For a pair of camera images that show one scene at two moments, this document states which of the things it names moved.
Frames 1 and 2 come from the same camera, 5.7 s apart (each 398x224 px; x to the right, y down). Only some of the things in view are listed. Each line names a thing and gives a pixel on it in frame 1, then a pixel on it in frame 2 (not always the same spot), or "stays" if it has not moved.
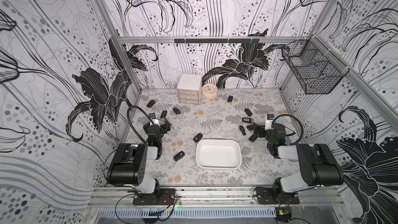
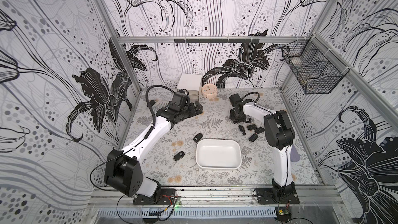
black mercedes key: [242, 130] stays
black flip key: [253, 138] stays
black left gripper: [162, 127] to [192, 111]
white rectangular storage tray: [218, 154] stays
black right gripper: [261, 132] to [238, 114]
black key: [197, 137] stays
